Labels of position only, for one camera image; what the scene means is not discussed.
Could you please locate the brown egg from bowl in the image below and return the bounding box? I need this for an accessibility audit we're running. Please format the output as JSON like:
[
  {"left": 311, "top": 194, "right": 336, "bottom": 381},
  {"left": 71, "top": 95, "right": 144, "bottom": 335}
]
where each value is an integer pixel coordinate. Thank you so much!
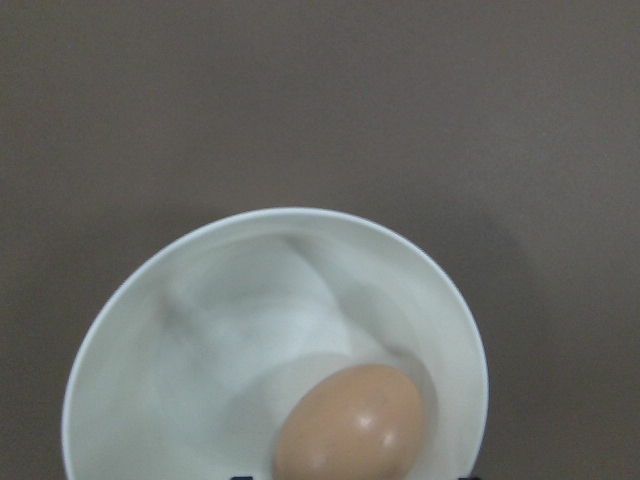
[{"left": 273, "top": 364, "right": 426, "bottom": 479}]

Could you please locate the white bowl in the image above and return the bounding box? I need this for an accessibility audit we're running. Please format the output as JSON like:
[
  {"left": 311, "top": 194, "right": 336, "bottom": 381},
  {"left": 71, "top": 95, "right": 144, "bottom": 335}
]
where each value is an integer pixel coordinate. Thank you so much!
[{"left": 61, "top": 208, "right": 489, "bottom": 479}]

